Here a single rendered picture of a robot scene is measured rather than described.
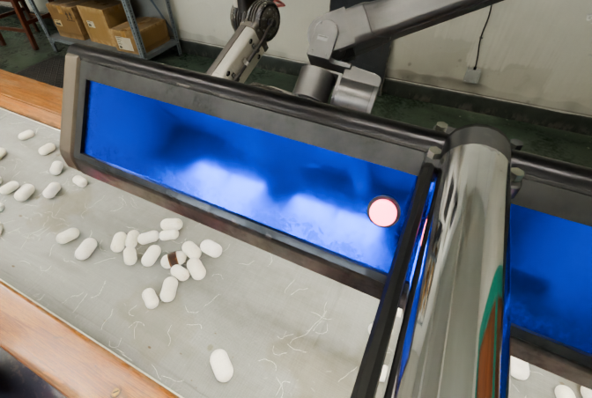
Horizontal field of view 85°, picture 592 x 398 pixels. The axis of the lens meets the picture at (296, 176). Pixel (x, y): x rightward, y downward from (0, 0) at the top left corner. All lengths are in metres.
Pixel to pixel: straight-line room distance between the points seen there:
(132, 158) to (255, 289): 0.34
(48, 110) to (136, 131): 0.80
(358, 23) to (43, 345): 0.59
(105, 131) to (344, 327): 0.38
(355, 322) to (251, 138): 0.37
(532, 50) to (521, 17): 0.21
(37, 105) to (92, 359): 0.70
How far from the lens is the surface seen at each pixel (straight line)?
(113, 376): 0.49
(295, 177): 0.15
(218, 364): 0.46
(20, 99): 1.10
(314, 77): 0.51
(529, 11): 2.34
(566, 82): 2.52
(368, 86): 0.51
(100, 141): 0.23
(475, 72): 2.39
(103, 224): 0.66
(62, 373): 0.52
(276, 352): 0.47
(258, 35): 0.98
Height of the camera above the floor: 1.19
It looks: 43 degrees down
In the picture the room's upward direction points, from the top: straight up
